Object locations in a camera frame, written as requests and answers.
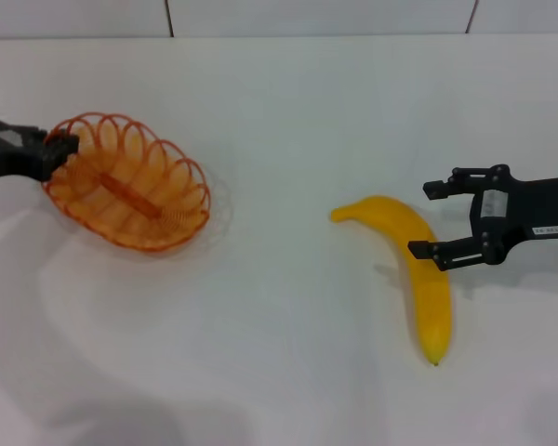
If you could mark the yellow banana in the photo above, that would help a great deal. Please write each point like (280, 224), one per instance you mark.
(428, 302)

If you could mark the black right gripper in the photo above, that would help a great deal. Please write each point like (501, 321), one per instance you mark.
(539, 204)

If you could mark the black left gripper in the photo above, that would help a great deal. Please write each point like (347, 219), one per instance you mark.
(9, 158)

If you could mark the orange woven plastic basket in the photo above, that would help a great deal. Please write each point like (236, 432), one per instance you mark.
(135, 195)

